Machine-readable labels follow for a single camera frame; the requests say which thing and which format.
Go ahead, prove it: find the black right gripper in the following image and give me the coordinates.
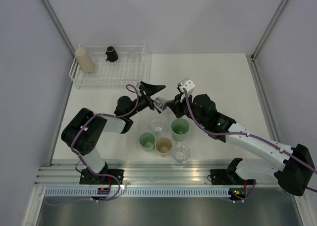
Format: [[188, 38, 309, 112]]
[[167, 90, 207, 127]]

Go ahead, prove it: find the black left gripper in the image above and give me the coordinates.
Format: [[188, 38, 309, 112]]
[[127, 81, 168, 117]]

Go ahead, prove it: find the clear faceted glass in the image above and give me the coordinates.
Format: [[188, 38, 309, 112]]
[[154, 97, 167, 113], [171, 143, 191, 164], [149, 117, 166, 133], [128, 46, 138, 59]]

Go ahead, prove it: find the tall green plastic cup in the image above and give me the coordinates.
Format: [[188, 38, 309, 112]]
[[171, 118, 190, 142]]

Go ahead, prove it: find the short green plastic cup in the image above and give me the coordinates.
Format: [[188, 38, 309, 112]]
[[139, 132, 156, 152]]

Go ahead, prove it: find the beige plastic cup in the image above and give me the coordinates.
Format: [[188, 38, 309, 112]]
[[155, 137, 173, 157], [75, 48, 95, 73]]

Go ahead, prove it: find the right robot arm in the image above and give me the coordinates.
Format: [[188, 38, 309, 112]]
[[166, 93, 317, 196]]

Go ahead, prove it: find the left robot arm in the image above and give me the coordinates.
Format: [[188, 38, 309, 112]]
[[61, 81, 166, 184]]

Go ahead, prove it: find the black brown cup holder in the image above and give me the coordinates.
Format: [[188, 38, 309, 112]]
[[105, 46, 118, 62]]

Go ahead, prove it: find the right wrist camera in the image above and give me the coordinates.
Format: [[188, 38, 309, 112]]
[[177, 78, 196, 102]]

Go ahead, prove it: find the white wire dish rack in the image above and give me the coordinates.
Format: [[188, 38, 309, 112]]
[[69, 44, 151, 89]]

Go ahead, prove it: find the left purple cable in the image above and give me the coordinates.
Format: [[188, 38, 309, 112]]
[[43, 84, 141, 207]]

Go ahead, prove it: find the purple cable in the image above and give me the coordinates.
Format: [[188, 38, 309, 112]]
[[43, 84, 141, 207], [184, 87, 317, 203]]

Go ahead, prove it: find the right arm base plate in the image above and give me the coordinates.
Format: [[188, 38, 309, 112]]
[[210, 169, 254, 185]]

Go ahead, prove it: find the white slotted cable duct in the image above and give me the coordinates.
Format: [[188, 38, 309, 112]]
[[45, 187, 230, 198]]

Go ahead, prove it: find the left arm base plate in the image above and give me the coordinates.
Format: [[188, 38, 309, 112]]
[[79, 169, 124, 185]]

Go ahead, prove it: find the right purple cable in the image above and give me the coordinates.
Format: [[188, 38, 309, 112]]
[[184, 87, 317, 203]]

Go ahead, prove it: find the left aluminium frame post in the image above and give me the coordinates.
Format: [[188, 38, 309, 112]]
[[40, 0, 75, 57]]

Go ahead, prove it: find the aluminium frame post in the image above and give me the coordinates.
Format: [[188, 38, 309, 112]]
[[40, 0, 75, 57], [250, 0, 290, 62]]

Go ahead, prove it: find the right aluminium frame post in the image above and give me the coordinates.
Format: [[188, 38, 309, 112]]
[[250, 0, 290, 62]]

